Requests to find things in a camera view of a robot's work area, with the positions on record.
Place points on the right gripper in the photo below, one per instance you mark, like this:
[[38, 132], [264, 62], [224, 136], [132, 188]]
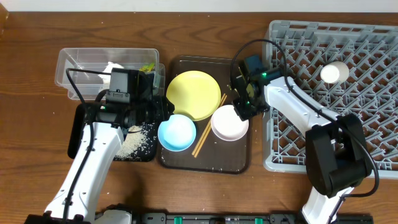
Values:
[[244, 109]]

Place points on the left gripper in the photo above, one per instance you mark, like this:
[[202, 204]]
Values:
[[160, 104]]

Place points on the light blue bowl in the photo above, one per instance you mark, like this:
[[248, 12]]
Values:
[[177, 133]]

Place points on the pink bowl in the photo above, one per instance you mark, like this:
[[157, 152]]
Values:
[[227, 125]]

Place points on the green snack wrapper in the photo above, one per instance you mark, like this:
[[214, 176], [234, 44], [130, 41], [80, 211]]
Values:
[[148, 67]]

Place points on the rice pile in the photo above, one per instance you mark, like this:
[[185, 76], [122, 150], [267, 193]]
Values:
[[135, 139]]

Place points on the white napkin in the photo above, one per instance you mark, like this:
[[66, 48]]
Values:
[[105, 77]]

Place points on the white cup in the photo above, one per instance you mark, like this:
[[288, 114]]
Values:
[[335, 72]]

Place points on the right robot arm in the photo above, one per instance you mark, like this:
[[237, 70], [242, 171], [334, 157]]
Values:
[[335, 159]]

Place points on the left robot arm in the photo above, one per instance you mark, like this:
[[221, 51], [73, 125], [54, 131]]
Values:
[[98, 134]]

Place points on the grey dishwasher rack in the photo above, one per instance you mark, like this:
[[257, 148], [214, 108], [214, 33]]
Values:
[[370, 92]]

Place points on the yellow plate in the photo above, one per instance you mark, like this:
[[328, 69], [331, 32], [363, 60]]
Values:
[[194, 94]]

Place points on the wooden chopstick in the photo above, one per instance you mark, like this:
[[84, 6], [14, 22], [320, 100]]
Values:
[[210, 130], [206, 129]]

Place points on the brown serving tray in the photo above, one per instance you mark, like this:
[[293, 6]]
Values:
[[216, 155]]

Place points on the black plastic tray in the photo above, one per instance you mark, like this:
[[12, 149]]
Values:
[[146, 153]]

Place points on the clear plastic bin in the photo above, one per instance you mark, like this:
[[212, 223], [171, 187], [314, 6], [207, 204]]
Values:
[[90, 62]]

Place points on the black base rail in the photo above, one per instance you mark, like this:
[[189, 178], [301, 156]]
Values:
[[217, 218]]

